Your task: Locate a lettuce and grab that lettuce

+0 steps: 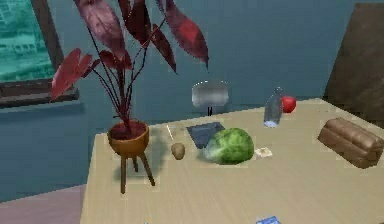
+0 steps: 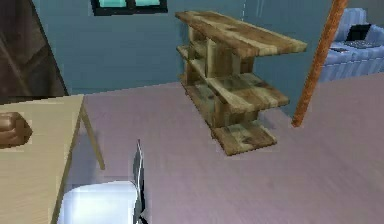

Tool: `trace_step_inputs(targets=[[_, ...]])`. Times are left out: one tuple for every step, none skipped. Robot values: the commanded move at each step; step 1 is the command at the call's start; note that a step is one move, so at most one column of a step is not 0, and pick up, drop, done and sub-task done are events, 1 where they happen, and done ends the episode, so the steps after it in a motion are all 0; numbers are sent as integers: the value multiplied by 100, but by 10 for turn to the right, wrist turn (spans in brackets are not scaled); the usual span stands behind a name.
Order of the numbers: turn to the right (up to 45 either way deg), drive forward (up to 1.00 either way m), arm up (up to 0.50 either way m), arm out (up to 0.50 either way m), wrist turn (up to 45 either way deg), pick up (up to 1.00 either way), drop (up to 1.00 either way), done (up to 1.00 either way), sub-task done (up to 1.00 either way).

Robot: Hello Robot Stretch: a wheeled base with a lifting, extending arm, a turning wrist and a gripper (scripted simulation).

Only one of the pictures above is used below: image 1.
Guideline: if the green lettuce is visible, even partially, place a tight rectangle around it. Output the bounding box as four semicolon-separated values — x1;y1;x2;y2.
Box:
202;127;255;165

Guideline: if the dark blue flat cloth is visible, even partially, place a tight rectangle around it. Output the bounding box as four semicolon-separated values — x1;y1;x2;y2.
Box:
185;121;226;150

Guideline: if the brown potato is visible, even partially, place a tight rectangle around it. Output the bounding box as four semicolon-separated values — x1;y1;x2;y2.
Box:
171;142;186;161

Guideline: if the brown tripod plant pot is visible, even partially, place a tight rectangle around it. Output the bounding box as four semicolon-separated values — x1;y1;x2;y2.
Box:
107;120;156;195

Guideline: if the clear glass bottle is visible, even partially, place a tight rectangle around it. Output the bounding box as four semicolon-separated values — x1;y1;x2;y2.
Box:
263;86;284;129

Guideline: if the small white card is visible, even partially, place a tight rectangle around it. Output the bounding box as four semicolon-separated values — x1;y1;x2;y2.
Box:
254;146;274;158

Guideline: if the red tomato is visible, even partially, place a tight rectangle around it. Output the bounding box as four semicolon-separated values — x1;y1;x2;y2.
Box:
280;95;297;114

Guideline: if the pale wooden table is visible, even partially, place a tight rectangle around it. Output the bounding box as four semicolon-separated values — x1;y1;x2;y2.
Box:
79;97;384;224

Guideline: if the red-leaved house plant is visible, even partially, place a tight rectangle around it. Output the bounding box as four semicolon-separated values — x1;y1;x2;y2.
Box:
50;0;210;138

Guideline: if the blue flat object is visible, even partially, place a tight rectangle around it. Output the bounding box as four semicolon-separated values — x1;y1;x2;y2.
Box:
255;215;282;224

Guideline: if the brown bread loaf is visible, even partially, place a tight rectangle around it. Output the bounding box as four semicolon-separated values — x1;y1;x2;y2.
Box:
317;117;384;169

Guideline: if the dark brown cupboard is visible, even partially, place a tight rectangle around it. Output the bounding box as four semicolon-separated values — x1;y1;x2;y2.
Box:
322;2;384;129

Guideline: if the brown framed window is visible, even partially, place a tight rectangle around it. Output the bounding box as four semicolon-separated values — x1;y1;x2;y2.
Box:
0;0;80;109

